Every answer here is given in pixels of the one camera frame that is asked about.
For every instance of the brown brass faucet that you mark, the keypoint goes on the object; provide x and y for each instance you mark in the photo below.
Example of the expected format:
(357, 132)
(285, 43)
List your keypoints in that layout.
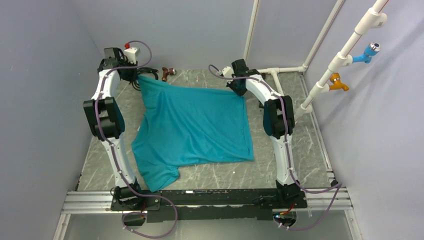
(167, 72)

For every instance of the blue faucet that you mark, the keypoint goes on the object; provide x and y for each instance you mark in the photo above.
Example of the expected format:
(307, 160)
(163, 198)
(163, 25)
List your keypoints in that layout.
(369, 52)

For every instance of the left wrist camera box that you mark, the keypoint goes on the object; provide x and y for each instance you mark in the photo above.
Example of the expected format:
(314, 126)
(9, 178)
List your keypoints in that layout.
(131, 53)

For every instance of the teal t-shirt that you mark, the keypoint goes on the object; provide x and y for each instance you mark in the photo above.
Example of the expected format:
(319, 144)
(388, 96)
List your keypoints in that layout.
(186, 126)

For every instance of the orange faucet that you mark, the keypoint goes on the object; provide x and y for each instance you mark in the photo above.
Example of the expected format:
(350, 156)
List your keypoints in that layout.
(337, 84)

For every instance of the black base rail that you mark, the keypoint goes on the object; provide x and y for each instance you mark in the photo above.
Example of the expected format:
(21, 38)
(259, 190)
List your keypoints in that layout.
(210, 204)

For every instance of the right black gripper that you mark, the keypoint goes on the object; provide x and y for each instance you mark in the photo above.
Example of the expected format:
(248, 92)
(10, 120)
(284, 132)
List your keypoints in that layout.
(238, 93)

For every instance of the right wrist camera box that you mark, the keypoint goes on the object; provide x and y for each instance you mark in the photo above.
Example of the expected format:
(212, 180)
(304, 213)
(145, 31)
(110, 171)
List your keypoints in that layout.
(227, 72)

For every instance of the white pvc pipe frame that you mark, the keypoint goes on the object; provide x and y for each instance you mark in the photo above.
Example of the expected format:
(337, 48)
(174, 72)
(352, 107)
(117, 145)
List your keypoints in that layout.
(305, 35)

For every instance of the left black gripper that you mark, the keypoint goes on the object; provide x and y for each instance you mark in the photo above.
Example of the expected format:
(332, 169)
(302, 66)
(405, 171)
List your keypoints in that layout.
(133, 77)

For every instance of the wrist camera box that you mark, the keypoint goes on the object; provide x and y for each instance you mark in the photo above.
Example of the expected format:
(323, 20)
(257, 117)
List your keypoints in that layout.
(227, 72)
(131, 53)

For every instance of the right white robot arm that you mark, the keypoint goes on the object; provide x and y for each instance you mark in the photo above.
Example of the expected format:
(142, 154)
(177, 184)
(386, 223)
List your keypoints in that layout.
(278, 123)

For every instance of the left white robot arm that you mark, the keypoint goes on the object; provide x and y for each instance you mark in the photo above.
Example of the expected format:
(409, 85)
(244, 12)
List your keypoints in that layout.
(106, 121)

